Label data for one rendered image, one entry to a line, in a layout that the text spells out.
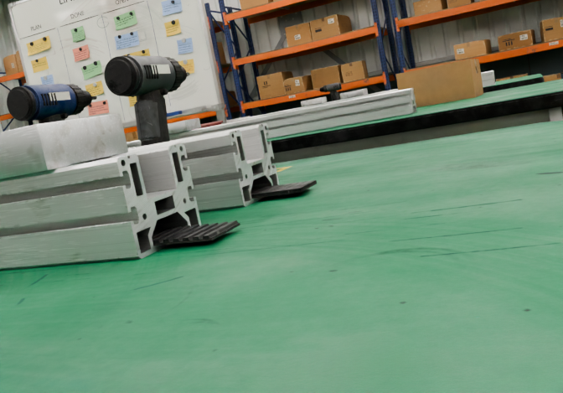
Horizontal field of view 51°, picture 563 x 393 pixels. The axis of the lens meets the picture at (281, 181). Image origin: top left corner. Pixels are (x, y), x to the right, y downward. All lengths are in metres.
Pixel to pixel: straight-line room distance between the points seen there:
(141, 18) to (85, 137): 3.43
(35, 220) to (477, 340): 0.42
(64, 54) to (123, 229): 3.90
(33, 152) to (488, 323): 0.40
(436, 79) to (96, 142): 2.01
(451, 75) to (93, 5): 2.54
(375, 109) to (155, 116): 1.26
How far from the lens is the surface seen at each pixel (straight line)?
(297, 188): 0.66
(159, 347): 0.30
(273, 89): 10.91
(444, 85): 2.48
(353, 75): 10.35
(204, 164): 0.67
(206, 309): 0.33
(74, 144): 0.57
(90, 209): 0.52
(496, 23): 10.93
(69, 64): 4.35
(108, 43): 4.14
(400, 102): 2.06
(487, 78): 3.80
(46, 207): 0.56
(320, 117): 2.12
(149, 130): 0.92
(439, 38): 11.01
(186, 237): 0.50
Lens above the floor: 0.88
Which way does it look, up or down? 7 degrees down
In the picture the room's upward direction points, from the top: 11 degrees counter-clockwise
